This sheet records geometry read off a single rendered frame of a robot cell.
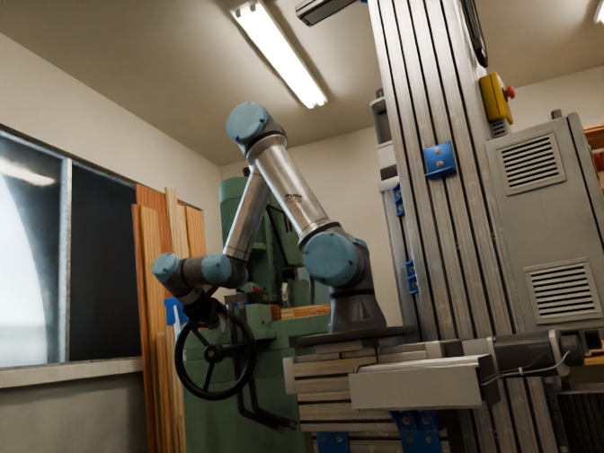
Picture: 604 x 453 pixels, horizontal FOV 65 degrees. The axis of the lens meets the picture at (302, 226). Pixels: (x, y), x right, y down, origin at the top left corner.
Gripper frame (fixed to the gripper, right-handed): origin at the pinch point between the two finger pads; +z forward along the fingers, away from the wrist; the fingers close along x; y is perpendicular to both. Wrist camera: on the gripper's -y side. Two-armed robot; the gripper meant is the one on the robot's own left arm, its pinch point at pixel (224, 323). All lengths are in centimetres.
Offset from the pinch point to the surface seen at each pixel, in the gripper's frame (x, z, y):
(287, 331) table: 11.3, 23.1, -8.6
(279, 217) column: -1, 28, -70
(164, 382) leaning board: -115, 127, -43
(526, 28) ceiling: 141, 70, -247
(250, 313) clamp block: 2.3, 10.9, -9.8
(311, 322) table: 20.4, 22.5, -10.8
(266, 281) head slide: -5, 34, -39
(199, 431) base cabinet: -23.9, 35.9, 20.1
